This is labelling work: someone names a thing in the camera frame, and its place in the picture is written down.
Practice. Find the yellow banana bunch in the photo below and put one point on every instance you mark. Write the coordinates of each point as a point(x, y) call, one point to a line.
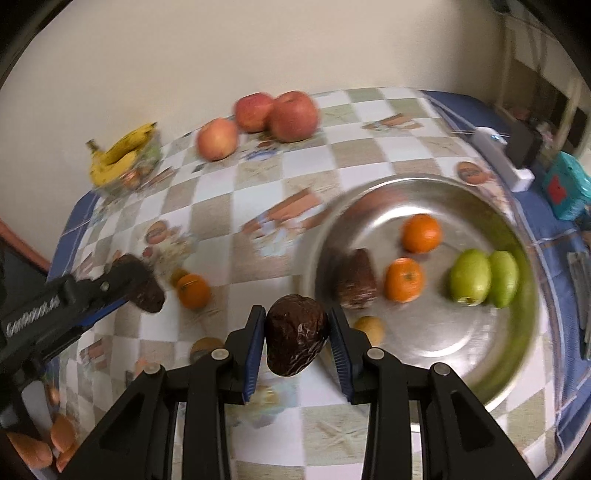
point(117, 154)

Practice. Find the teal toy device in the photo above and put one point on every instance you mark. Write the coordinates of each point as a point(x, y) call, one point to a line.
point(568, 187)

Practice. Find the black power adapter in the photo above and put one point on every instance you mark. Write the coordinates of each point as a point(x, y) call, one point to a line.
point(524, 145)

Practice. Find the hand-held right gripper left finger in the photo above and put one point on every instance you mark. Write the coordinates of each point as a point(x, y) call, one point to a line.
point(251, 355)

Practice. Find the brown kiwi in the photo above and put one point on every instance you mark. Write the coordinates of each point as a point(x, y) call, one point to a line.
point(205, 348)

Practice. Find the dark brown wrinkled fruit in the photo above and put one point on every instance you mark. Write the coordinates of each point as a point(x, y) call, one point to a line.
point(295, 334)
point(356, 279)
point(152, 297)

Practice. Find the stainless steel basin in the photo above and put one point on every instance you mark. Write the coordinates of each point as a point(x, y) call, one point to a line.
point(461, 350)

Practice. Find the white furniture frame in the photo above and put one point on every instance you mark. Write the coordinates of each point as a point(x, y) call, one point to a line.
point(570, 92)

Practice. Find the orange mandarin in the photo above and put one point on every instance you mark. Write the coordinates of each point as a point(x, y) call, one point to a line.
point(195, 293)
point(404, 280)
point(421, 233)

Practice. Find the green jujube fruit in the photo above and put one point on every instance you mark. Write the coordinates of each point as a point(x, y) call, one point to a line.
point(505, 279)
point(471, 277)

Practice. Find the white power strip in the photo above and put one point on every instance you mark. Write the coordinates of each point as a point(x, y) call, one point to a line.
point(496, 152)

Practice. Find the clear plastic container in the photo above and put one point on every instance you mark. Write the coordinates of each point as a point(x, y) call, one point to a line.
point(145, 166)

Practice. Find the person's left hand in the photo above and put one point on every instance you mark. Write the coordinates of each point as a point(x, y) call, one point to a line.
point(62, 434)

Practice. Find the dark board with red edge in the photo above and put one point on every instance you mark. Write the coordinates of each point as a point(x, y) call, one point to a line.
point(18, 263)

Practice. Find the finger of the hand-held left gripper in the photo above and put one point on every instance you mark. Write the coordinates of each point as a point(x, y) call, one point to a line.
point(120, 281)

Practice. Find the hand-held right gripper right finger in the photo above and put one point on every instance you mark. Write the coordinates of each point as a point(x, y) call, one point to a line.
point(339, 355)

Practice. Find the silver metal clip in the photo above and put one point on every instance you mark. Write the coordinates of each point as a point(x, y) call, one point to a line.
point(581, 300)

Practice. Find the pale red apple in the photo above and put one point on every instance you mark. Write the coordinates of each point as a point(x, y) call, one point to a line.
point(217, 139)

